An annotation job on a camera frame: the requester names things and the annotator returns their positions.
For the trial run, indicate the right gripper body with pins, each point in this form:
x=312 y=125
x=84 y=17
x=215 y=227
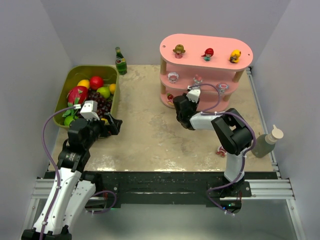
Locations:
x=181 y=106

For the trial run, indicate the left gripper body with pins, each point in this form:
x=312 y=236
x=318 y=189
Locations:
x=109 y=124

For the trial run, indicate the strawberry cake toy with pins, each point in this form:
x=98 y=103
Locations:
x=170 y=99

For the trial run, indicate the small pink figure toy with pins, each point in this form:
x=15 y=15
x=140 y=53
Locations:
x=197 y=79

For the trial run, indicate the pink round toy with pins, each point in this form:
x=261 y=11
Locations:
x=173 y=77

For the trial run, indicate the pink planet toy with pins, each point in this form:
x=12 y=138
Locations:
x=222 y=87

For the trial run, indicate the brown-haired doll toy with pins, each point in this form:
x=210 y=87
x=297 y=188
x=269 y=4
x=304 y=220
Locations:
x=179 y=51

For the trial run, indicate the red-haired doll toy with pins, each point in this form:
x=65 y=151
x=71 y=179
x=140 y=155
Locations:
x=207 y=55

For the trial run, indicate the yellow-haired doll toy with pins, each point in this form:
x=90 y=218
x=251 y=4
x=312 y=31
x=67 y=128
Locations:
x=234 y=56

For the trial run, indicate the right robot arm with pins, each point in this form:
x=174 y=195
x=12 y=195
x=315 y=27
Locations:
x=234 y=133

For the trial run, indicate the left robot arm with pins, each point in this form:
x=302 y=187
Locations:
x=72 y=187

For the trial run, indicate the pink three-tier shelf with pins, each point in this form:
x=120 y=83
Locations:
x=218 y=70

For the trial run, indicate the purple grapes bunch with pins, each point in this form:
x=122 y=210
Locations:
x=103 y=104

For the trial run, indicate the green apple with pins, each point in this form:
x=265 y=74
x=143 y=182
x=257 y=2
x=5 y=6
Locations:
x=104 y=91

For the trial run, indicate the orange fruit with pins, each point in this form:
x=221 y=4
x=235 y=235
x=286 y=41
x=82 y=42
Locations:
x=112 y=88

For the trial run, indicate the pink dragon fruit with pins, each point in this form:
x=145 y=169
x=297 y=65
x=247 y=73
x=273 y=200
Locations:
x=77 y=95

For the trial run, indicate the yellow lemon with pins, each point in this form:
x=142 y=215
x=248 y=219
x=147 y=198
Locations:
x=84 y=83

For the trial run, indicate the olive green fruit bin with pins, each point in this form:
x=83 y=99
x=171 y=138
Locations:
x=108 y=73

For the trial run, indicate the red white cake toy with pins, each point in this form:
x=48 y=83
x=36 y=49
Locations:
x=221 y=151

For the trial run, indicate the green glass bottle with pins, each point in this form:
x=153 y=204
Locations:
x=120 y=62

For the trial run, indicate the green soap dispenser bottle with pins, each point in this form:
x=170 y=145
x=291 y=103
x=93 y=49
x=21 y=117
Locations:
x=265 y=143

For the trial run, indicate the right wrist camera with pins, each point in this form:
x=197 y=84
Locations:
x=193 y=94

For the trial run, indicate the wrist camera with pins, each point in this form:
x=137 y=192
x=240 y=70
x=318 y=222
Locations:
x=193 y=94
x=88 y=110

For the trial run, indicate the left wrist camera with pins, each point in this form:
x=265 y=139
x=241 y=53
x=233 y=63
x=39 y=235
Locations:
x=88 y=110

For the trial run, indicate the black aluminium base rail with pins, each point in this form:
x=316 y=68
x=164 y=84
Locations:
x=186 y=188

